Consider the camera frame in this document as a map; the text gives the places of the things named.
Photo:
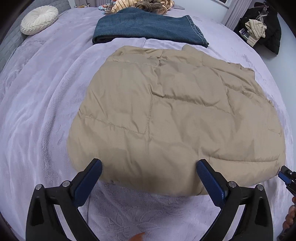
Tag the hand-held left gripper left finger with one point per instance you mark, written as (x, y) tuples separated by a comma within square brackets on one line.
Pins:
[(89, 178)]

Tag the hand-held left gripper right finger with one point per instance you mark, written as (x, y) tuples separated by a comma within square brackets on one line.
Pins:
[(211, 183)]

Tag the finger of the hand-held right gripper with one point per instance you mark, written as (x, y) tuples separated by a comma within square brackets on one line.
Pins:
[(283, 175)]

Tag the beige puffer jacket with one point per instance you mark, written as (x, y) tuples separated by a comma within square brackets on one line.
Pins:
[(173, 111)]

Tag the brown striped plush clothes pile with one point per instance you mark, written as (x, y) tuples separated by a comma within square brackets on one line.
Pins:
[(148, 5)]

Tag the person's right hand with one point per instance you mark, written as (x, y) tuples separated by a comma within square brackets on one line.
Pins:
[(291, 221)]

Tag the person's orange garment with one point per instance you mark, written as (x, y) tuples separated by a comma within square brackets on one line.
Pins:
[(137, 236)]

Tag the bed with lavender blanket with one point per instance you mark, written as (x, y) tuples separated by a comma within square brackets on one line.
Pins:
[(46, 104)]

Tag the black hanging coat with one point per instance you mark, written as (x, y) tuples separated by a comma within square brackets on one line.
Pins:
[(274, 34)]

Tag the beige hanging quilted jacket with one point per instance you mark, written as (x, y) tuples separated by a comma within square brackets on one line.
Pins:
[(254, 29)]

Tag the grey quilted headboard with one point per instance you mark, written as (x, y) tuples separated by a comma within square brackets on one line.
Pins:
[(9, 46)]

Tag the folded blue jeans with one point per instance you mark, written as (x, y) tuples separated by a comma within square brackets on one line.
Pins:
[(150, 25)]

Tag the round cream pillow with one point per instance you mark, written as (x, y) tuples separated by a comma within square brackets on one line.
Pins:
[(39, 19)]

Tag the grey curtain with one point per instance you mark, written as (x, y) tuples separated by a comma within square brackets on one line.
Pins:
[(232, 16)]

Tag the colourful printed cloth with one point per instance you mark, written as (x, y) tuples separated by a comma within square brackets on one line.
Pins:
[(104, 7)]

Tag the grey flat cloth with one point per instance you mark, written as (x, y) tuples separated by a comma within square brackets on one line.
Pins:
[(178, 7)]

